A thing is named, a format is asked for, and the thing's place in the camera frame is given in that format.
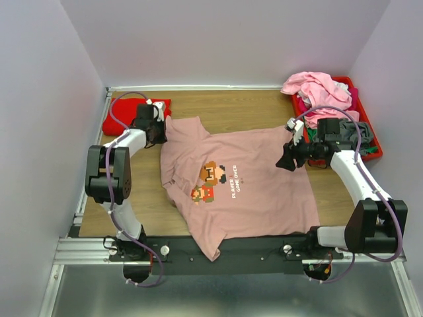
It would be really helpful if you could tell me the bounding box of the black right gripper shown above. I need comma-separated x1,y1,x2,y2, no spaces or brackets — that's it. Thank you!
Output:
275,131,323,172

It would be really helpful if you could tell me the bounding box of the dusty pink graphic t-shirt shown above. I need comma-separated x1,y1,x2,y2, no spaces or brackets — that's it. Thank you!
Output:
160,117,320,261

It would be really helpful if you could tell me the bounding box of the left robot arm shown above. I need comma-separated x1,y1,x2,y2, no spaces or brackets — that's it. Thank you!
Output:
85,99,167,261

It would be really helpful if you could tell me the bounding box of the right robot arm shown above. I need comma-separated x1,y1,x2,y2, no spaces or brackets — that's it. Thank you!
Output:
276,118,408,262

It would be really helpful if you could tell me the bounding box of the folded red t-shirt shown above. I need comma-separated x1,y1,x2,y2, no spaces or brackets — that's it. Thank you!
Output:
102,98,171,137

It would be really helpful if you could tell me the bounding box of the green t-shirt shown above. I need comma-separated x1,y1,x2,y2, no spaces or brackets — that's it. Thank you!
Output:
307,127,378,156

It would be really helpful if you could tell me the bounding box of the magenta t-shirt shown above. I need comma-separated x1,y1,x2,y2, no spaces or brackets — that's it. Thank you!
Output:
296,87,359,113

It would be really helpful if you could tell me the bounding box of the red plastic bin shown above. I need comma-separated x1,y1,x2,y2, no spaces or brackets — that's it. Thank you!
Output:
290,76,383,161

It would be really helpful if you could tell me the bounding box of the grey t-shirt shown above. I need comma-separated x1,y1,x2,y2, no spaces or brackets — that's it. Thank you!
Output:
340,118,376,156

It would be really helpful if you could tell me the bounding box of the light pink t-shirt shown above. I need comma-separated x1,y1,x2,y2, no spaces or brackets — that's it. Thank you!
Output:
281,72,360,129

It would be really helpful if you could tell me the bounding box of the white printed t-shirt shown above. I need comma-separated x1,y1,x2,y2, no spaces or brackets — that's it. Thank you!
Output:
297,81,352,109

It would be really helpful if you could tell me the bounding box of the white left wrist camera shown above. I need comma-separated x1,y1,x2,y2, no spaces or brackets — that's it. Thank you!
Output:
146,99,166,122

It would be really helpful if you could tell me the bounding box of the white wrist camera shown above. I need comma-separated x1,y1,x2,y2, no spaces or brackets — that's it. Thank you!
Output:
285,118,304,145
146,99,166,122

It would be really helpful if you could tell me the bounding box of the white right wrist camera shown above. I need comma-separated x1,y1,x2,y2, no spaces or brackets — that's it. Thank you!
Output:
285,118,304,145

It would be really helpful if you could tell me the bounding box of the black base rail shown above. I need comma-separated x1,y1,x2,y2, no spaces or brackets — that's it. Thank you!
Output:
103,234,343,279

